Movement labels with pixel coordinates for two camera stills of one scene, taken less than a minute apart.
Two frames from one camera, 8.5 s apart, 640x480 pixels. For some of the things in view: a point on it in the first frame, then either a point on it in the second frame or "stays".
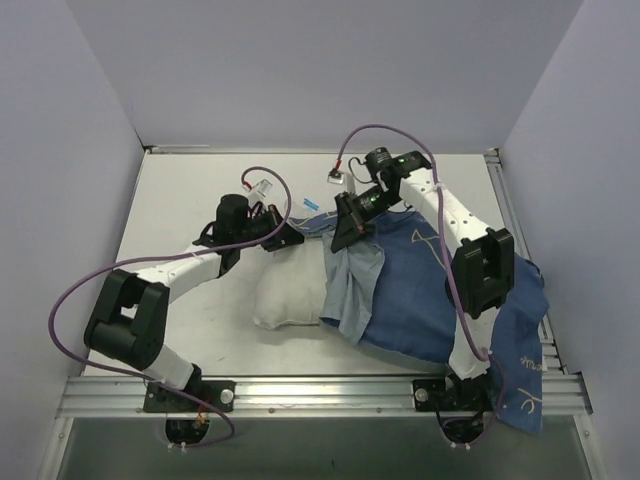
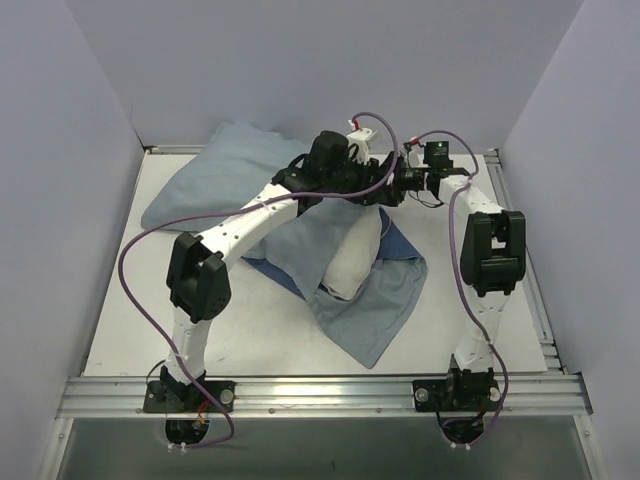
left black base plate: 159,399 stays
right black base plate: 453,395 stays
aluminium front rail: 387,396 stays
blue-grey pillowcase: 389,289 -> 235,163
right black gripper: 347,220 -> 400,181
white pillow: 291,285 -> 354,259
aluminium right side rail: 552,360 stays
